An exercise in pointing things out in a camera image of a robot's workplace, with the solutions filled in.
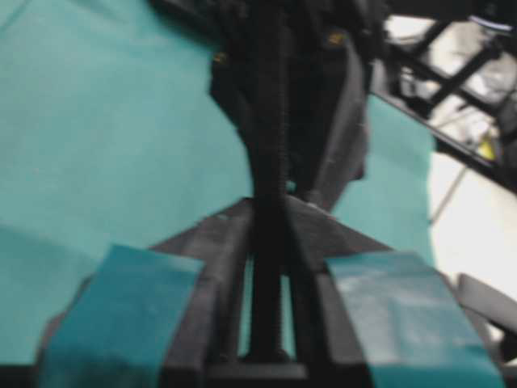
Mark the green table cloth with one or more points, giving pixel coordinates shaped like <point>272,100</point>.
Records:
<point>108,137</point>

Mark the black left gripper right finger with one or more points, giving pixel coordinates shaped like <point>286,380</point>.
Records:
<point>388,318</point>

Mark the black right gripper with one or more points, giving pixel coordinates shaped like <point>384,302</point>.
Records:
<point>340,139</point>

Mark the black aluminium frame rail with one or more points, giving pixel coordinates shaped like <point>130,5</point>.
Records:
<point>459,78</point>

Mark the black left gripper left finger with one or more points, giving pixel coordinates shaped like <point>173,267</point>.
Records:
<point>150,315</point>

